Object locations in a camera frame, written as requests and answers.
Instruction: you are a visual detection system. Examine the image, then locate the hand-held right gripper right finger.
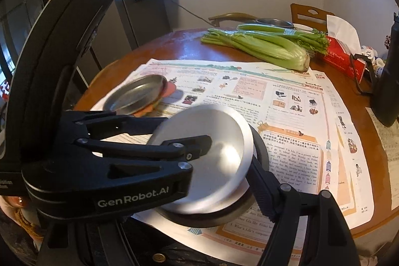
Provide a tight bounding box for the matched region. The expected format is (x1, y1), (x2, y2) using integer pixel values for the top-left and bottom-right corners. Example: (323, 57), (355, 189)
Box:
(246, 157), (357, 266)

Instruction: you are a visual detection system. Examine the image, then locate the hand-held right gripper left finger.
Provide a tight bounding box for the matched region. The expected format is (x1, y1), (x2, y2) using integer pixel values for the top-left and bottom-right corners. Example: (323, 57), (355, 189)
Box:
(37, 216), (141, 266)

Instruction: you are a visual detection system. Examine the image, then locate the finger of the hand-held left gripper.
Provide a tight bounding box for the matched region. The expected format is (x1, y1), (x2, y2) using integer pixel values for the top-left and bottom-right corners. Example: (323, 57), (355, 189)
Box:
(74, 134), (213, 180)
(62, 110), (169, 139)

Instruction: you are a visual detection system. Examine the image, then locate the metal plate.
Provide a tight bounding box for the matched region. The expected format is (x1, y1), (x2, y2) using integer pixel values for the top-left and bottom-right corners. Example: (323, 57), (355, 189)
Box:
(102, 74), (168, 115)

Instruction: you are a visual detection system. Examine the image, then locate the large metal bowl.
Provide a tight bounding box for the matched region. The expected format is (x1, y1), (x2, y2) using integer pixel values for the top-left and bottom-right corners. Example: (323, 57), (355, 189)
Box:
(157, 126), (269, 228)

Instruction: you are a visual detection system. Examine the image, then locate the orange bear-shaped plate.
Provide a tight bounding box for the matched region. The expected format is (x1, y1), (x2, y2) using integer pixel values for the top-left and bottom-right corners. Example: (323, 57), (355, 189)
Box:
(134, 81), (178, 117)

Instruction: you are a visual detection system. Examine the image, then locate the person's left hand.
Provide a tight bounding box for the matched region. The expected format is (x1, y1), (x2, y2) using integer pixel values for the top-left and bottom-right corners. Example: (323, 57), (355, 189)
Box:
(0, 195), (32, 217)

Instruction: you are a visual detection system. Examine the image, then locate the newspaper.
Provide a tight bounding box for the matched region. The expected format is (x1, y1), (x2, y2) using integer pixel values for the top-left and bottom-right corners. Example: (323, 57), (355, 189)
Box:
(90, 58), (375, 257)

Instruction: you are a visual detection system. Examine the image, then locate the grey refrigerator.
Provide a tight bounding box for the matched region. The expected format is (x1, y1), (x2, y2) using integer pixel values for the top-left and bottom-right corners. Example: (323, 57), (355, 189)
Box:
(44, 0), (172, 89)

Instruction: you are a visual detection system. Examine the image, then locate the printed paper sheet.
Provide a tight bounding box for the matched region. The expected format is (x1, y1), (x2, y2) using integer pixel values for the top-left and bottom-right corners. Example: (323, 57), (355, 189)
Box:
(365, 107), (399, 173)

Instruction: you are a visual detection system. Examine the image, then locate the dark framed glass door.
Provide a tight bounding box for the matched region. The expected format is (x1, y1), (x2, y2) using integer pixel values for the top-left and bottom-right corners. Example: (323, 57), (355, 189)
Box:
(0, 0), (50, 98)

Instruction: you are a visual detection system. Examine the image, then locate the round-backed wooden chair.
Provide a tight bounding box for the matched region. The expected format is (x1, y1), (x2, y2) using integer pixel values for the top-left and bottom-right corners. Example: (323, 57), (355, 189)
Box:
(208, 13), (259, 28)

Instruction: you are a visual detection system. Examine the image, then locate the banded celery bunch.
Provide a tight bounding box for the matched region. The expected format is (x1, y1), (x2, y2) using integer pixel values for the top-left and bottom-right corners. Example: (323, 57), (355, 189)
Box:
(236, 23), (330, 56)

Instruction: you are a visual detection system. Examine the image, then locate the black stand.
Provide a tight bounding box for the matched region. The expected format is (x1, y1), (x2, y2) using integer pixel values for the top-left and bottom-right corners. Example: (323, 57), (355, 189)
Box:
(349, 52), (379, 95)

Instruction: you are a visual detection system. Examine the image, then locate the red tissue box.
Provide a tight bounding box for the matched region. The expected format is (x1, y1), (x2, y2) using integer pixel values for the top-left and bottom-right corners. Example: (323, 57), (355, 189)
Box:
(316, 14), (368, 81)

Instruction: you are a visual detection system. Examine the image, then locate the black thermos bottle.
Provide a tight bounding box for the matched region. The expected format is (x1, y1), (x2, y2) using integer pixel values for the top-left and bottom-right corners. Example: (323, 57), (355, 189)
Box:
(371, 12), (399, 128)

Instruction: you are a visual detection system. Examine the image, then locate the small metal bowl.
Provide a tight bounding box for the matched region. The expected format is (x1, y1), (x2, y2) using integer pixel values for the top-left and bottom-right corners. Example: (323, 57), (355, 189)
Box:
(255, 18), (295, 30)

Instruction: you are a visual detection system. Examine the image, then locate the white printed mug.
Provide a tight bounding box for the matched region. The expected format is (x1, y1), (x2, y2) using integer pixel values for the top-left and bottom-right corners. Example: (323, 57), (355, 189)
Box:
(362, 46), (379, 67)

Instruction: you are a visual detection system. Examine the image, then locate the square-backed wooden chair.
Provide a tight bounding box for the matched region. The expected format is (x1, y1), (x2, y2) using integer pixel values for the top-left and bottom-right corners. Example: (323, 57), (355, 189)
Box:
(290, 3), (335, 31)

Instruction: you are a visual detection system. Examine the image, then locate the yellow woven cord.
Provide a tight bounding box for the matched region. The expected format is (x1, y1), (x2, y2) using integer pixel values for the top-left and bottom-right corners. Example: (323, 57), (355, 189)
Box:
(14, 208), (44, 238)

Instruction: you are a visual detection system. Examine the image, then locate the black wall cable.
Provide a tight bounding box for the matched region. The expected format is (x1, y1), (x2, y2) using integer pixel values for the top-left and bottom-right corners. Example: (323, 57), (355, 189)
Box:
(165, 0), (219, 26)

